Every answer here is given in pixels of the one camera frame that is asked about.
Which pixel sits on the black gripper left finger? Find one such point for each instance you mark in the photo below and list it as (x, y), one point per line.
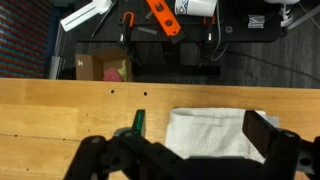
(133, 156)

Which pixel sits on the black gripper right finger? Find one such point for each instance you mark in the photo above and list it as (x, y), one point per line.
(283, 153)

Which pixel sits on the white woven towel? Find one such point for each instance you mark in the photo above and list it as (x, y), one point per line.
(206, 133)

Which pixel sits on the pink cloth piece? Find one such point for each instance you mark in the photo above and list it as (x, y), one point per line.
(111, 75)

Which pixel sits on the yellow cloth piece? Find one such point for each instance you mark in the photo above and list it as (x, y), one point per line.
(124, 68)

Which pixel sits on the small open cardboard box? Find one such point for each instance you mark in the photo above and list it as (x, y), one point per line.
(86, 66)

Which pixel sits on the dark grey work board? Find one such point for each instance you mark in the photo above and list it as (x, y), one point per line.
(240, 35)

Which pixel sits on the small grey metal strip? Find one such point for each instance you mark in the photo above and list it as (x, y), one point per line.
(149, 14)
(146, 30)

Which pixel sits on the silver metal block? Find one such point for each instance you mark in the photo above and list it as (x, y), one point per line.
(256, 21)

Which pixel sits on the small metal washer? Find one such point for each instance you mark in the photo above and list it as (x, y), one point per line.
(228, 29)

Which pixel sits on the grey metal bar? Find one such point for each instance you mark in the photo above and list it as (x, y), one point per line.
(305, 16)

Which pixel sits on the black pen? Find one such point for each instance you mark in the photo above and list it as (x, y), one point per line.
(103, 20)

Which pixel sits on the white plastic stand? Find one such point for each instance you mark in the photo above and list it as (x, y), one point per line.
(285, 13)

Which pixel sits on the orange spirit level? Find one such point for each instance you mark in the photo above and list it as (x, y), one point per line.
(165, 18)

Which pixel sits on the white plastic bucket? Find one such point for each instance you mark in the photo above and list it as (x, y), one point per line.
(196, 6)

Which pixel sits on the aluminium rail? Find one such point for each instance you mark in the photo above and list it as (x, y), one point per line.
(56, 66)

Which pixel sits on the white plastic bracket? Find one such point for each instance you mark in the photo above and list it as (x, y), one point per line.
(83, 15)

